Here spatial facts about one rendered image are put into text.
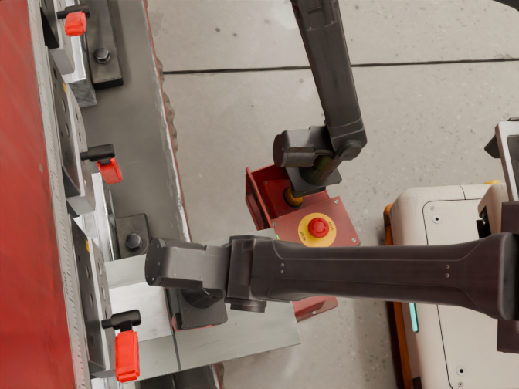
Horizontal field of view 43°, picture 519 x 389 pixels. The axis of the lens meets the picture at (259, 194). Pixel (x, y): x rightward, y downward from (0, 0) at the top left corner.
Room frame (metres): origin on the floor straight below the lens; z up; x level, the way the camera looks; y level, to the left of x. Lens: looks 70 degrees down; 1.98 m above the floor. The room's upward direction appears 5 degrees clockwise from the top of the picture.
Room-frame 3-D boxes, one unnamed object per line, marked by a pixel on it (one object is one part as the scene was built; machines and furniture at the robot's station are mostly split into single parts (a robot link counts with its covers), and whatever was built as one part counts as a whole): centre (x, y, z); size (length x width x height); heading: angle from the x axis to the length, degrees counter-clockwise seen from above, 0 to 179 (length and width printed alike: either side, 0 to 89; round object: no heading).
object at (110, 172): (0.30, 0.20, 1.20); 0.04 x 0.02 x 0.10; 108
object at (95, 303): (0.11, 0.20, 1.26); 0.15 x 0.09 x 0.17; 18
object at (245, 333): (0.18, 0.07, 1.00); 0.26 x 0.18 x 0.01; 108
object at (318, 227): (0.38, -0.11, 0.79); 0.04 x 0.04 x 0.04
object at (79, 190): (0.30, 0.26, 1.26); 0.15 x 0.09 x 0.17; 18
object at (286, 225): (0.41, -0.09, 0.75); 0.20 x 0.16 x 0.18; 26
